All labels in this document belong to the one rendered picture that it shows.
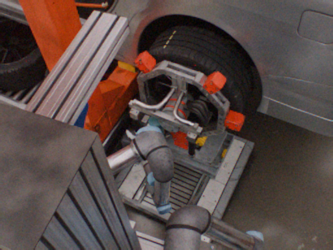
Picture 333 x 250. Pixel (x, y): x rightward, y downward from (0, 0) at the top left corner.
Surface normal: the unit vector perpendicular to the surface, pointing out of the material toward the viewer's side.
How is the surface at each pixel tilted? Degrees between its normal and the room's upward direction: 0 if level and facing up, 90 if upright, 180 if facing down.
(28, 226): 0
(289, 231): 0
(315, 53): 90
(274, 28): 90
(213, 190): 0
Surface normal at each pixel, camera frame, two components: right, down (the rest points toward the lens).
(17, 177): -0.04, -0.56
